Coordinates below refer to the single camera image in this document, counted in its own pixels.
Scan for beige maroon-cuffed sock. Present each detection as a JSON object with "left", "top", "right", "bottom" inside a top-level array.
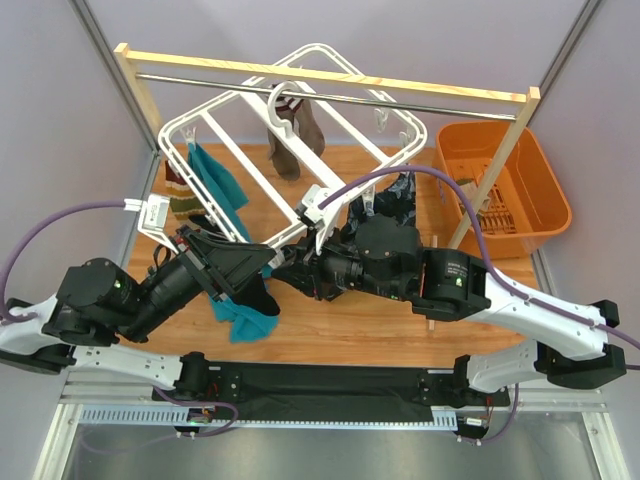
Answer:
[
  {"left": 288, "top": 98, "right": 325, "bottom": 156},
  {"left": 267, "top": 97, "right": 300, "bottom": 181}
]

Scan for white plastic clip hanger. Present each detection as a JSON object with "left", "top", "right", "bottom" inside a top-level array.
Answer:
[{"left": 129, "top": 43, "right": 428, "bottom": 249}]

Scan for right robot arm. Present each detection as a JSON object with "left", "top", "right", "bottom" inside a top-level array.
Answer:
[{"left": 272, "top": 215, "right": 627, "bottom": 393}]

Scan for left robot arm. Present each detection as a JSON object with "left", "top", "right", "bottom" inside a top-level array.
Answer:
[{"left": 1, "top": 226, "right": 276, "bottom": 401}]

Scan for teal towel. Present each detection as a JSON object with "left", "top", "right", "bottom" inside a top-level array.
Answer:
[{"left": 187, "top": 143, "right": 279, "bottom": 343}]

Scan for dark patterned shorts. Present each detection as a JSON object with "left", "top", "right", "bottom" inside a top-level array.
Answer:
[{"left": 340, "top": 172, "right": 416, "bottom": 242}]

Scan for orange laundry basket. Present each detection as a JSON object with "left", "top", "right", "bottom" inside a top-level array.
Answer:
[{"left": 433, "top": 121, "right": 572, "bottom": 260}]

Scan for wooden clothes rack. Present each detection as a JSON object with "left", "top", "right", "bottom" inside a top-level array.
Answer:
[{"left": 113, "top": 42, "right": 542, "bottom": 331}]

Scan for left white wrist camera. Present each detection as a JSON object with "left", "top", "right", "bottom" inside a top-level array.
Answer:
[{"left": 124, "top": 193, "right": 178, "bottom": 253}]

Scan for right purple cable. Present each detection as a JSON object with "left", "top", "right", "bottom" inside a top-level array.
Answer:
[{"left": 319, "top": 164, "right": 640, "bottom": 351}]

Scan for purple cable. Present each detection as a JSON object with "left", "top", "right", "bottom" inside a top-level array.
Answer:
[
  {"left": 0, "top": 199, "right": 129, "bottom": 322},
  {"left": 319, "top": 164, "right": 640, "bottom": 351}
]

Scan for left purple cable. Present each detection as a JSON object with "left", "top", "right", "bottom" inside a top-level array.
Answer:
[{"left": 0, "top": 199, "right": 129, "bottom": 322}]

